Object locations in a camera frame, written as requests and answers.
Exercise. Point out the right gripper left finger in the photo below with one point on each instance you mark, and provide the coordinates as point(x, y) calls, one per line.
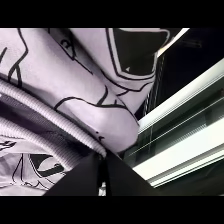
point(85, 176)

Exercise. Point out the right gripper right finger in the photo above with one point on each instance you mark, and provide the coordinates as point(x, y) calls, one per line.
point(123, 180)

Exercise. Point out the purple printed shirt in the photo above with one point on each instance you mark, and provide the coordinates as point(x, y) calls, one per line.
point(66, 83)

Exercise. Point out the silver frame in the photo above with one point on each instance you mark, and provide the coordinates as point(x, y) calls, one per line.
point(186, 143)

